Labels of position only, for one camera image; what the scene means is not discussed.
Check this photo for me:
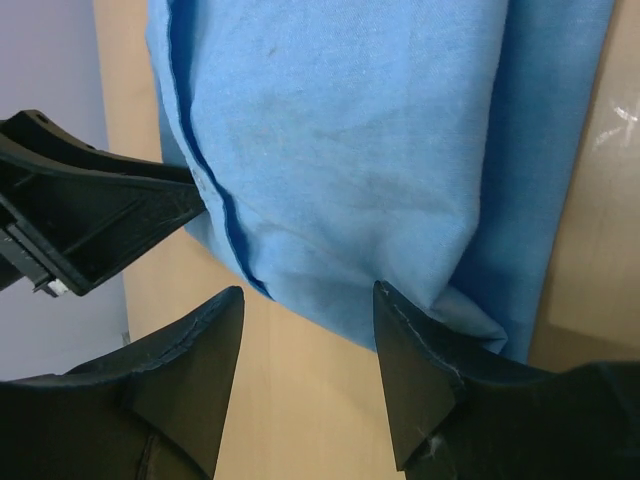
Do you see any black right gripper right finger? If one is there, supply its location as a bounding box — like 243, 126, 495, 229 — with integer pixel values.
373, 282, 639, 479

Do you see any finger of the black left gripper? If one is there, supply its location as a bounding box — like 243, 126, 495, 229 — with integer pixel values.
1, 110, 205, 297

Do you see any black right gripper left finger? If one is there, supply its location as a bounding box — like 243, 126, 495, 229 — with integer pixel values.
1, 286, 245, 479

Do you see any light blue long sleeve shirt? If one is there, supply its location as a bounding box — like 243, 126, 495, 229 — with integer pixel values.
146, 1, 613, 361

